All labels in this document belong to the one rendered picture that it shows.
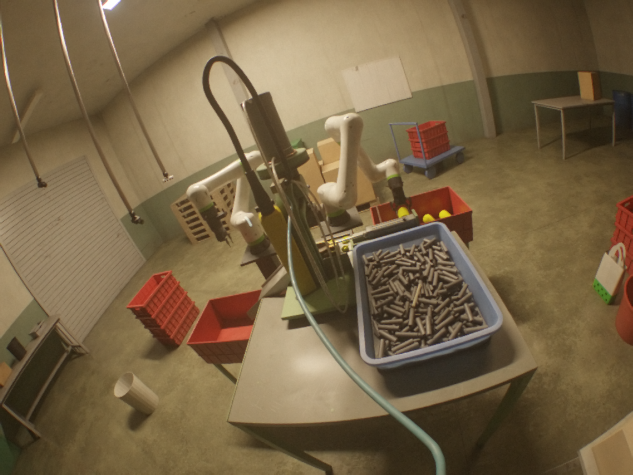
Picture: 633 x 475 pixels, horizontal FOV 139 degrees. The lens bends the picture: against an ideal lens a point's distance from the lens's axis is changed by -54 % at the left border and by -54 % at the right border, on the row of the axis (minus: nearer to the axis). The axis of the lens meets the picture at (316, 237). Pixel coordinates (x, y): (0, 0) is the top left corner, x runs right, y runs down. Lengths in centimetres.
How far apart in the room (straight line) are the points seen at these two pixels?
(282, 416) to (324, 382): 16
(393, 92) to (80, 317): 770
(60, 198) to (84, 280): 182
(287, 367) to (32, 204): 589
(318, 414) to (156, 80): 667
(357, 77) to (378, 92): 52
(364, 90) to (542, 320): 476
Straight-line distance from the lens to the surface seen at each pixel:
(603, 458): 120
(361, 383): 42
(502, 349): 81
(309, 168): 348
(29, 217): 613
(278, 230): 85
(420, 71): 571
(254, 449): 200
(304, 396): 82
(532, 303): 222
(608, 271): 233
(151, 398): 284
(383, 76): 549
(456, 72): 603
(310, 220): 107
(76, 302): 608
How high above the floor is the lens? 163
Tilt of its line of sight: 27 degrees down
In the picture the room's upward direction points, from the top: 23 degrees counter-clockwise
